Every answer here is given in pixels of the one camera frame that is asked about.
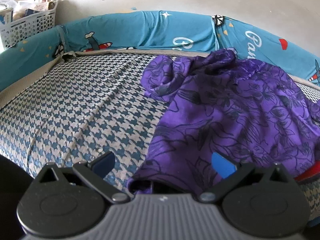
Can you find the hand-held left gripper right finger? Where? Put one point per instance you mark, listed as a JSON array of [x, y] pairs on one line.
[[222, 166]]

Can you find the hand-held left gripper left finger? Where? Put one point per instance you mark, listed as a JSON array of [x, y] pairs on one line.
[[105, 162]]

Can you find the purple floral garment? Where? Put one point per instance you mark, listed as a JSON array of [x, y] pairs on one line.
[[225, 117]]

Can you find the white plastic basket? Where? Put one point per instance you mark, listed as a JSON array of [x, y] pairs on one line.
[[32, 26]]

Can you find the blue white carton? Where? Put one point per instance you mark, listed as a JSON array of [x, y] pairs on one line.
[[6, 18]]

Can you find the beige plastic bag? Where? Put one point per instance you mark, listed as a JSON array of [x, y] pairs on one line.
[[22, 7]]

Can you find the white plastic bag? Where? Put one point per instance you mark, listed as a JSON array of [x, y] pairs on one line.
[[8, 5]]

